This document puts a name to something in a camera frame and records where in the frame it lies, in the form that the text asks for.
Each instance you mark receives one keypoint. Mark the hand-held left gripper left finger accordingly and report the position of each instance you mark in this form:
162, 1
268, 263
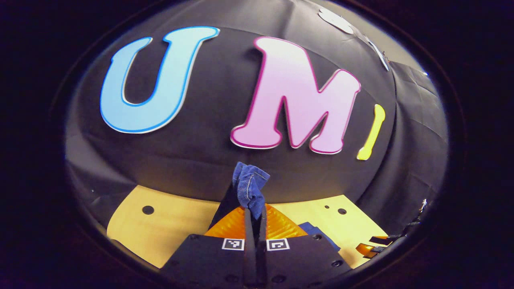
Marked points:
249, 257

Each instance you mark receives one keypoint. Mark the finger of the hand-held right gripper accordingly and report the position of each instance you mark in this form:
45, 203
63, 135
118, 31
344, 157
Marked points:
366, 249
385, 240

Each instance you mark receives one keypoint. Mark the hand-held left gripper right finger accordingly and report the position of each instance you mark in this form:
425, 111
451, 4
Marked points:
262, 257

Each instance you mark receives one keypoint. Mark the black backdrop cloth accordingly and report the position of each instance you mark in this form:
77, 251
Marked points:
217, 160

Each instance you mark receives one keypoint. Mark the blue jeans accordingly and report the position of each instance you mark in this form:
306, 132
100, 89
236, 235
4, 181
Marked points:
249, 188

